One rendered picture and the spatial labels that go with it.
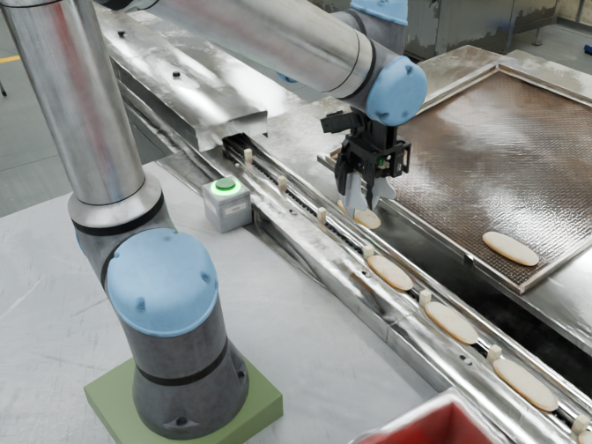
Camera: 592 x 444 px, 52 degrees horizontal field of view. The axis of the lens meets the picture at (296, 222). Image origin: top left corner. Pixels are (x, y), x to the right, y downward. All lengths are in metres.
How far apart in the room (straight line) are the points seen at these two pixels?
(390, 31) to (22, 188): 2.51
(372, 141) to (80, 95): 0.44
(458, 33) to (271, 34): 3.29
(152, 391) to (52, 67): 0.39
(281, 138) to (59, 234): 0.57
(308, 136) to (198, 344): 0.88
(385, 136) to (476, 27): 3.09
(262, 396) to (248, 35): 0.47
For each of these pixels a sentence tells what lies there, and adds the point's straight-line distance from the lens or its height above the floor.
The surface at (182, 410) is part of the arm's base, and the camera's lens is 0.79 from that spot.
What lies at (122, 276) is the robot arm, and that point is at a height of 1.08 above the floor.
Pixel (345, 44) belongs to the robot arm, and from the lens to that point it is 0.65.
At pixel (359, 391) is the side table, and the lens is 0.89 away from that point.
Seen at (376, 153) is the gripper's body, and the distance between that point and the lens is 0.90.
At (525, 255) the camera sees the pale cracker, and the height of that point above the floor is 0.91.
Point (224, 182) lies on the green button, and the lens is 1.17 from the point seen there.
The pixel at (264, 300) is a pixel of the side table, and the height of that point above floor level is 0.82.
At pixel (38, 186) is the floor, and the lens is 3.15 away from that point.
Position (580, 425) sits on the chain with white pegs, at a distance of 0.87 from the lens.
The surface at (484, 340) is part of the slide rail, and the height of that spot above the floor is 0.85.
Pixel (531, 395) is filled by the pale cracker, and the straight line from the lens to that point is 0.88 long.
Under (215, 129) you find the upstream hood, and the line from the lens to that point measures 1.37.
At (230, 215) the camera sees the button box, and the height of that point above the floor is 0.86.
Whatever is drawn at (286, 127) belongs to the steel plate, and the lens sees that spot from 1.55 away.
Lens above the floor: 1.51
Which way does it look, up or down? 35 degrees down
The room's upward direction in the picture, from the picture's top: 1 degrees counter-clockwise
